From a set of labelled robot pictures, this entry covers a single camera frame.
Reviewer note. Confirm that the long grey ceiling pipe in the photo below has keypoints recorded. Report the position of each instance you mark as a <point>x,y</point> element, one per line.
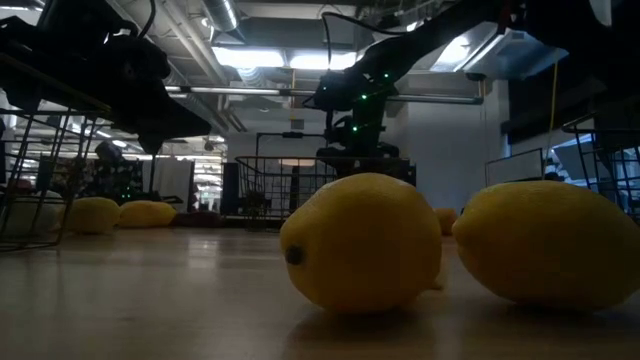
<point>250,91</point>

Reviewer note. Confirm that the black server cabinet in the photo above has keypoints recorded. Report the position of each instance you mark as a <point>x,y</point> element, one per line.
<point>115,182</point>

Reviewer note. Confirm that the black security camera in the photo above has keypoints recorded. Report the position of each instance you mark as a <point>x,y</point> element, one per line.
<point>475,76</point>

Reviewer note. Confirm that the orange fruit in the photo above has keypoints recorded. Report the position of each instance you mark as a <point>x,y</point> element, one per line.
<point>445,220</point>

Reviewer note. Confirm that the framed whiteboard panel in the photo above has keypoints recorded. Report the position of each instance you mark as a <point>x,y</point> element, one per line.
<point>515,167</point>

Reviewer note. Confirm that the white partition panel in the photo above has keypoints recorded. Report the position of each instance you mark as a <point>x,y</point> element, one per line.
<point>172,180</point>

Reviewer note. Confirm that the black rectangular frame stand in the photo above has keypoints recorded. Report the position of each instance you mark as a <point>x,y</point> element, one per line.
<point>292,134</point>

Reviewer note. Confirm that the round silver air duct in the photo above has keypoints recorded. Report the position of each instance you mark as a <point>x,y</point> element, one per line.
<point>220,14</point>

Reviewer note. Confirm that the small wall sign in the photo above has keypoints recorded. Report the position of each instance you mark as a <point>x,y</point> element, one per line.
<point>297,124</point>

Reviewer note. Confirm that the person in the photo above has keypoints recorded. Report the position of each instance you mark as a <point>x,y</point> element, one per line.
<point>107,152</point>

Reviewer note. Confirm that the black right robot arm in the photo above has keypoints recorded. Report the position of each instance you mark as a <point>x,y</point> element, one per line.
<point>425,35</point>

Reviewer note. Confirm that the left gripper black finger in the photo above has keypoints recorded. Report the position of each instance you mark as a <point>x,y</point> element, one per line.
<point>151,144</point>
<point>172,112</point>

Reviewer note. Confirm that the bright ceiling light panel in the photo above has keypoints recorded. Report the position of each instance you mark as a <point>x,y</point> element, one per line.
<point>247,57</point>
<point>322,61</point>

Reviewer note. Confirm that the large rectangular metal duct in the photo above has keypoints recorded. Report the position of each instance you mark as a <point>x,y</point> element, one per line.
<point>500,55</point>

